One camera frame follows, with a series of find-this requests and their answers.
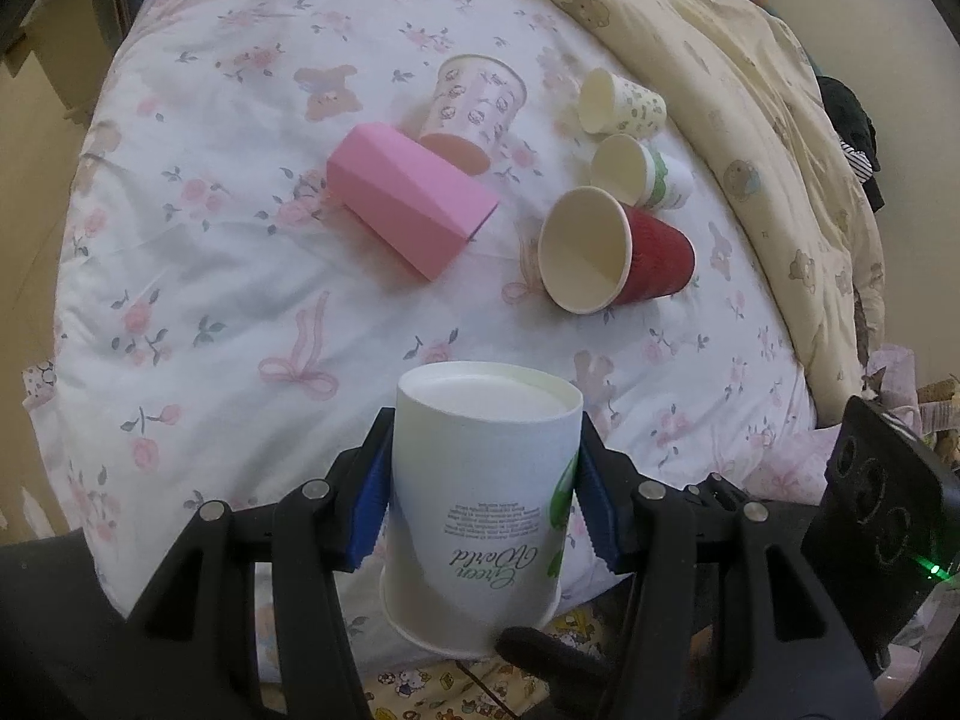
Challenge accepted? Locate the striped cloth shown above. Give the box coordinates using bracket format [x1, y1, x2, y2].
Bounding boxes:
[840, 139, 887, 212]

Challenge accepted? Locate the cream bear print quilt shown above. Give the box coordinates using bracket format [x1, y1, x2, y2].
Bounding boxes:
[465, 0, 887, 428]

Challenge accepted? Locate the white floral blanket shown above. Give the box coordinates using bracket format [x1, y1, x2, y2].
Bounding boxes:
[22, 0, 818, 668]

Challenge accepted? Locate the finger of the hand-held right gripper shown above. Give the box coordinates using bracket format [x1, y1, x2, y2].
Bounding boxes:
[684, 474, 751, 507]

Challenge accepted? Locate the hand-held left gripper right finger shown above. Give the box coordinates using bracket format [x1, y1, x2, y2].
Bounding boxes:
[576, 418, 880, 720]

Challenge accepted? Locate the wooden furniture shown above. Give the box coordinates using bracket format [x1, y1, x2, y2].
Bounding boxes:
[0, 0, 130, 125]

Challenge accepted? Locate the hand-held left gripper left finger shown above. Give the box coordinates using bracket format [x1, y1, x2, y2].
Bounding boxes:
[127, 406, 398, 720]

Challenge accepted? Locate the cartoon printed sheet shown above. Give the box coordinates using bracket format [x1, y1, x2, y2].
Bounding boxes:
[255, 600, 560, 720]

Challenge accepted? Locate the white paper cup green band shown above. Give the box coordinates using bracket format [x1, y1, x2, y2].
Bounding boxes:
[591, 133, 695, 212]

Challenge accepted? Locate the black clothing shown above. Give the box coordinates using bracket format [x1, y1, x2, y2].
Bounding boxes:
[816, 75, 878, 181]

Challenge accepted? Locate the pink paper box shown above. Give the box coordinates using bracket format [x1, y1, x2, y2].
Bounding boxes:
[326, 124, 501, 282]

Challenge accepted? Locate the red paper cup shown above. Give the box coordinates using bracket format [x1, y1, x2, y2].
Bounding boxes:
[538, 186, 696, 316]

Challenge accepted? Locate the pink patterned paper cup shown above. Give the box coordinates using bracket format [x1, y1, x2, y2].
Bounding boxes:
[418, 55, 527, 177]

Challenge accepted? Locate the small green floral paper cup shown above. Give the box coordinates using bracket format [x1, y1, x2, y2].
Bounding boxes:
[577, 67, 668, 137]

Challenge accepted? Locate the pink floral cloth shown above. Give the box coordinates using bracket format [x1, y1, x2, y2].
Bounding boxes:
[750, 345, 960, 511]

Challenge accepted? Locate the white paper cup green print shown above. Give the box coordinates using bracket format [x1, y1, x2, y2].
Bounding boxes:
[380, 361, 584, 659]

